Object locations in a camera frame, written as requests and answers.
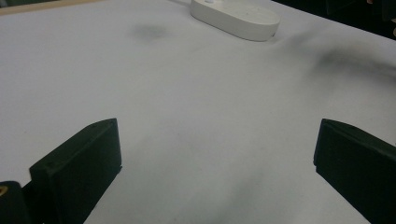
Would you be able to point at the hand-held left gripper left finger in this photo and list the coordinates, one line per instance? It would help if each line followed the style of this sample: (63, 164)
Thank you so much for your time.
(77, 168)

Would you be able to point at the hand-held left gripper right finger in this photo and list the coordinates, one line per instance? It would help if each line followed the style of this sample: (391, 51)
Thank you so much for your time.
(358, 165)

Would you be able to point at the white power strip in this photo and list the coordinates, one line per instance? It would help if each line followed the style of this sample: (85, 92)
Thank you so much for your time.
(236, 17)

